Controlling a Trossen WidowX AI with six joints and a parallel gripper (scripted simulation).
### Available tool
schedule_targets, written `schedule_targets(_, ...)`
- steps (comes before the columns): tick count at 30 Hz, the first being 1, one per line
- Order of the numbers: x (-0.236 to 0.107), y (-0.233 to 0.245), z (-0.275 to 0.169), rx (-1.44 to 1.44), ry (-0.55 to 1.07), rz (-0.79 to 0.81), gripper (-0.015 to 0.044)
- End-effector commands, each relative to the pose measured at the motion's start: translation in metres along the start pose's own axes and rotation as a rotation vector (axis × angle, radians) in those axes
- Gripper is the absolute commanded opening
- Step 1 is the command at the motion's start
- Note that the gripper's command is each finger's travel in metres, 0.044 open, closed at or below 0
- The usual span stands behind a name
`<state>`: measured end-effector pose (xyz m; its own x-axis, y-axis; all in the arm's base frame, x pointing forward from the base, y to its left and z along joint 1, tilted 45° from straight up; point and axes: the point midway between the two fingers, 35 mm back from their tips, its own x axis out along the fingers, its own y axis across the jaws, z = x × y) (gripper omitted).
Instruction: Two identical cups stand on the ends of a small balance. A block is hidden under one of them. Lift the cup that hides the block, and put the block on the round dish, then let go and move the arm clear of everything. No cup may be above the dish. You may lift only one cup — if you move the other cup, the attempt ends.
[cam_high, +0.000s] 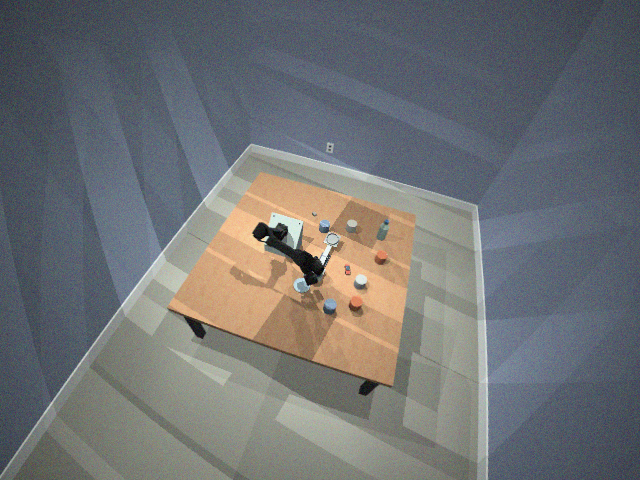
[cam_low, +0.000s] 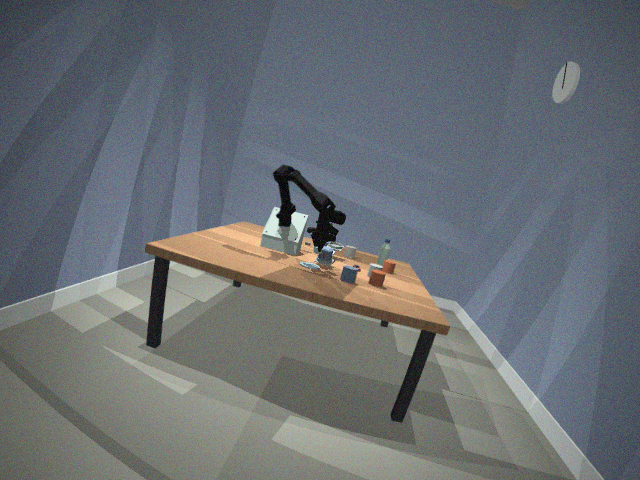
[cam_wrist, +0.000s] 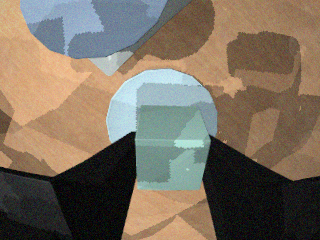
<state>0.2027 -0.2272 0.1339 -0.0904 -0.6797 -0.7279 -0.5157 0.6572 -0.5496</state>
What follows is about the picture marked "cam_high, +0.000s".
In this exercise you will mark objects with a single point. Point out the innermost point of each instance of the orange cylinder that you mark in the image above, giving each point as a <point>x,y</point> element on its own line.
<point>356,303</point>
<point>380,257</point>

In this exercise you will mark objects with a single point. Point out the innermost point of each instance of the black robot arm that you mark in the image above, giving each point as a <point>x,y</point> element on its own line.
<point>302,259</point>

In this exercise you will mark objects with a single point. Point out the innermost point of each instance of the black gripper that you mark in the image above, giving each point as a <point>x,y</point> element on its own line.
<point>310,278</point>

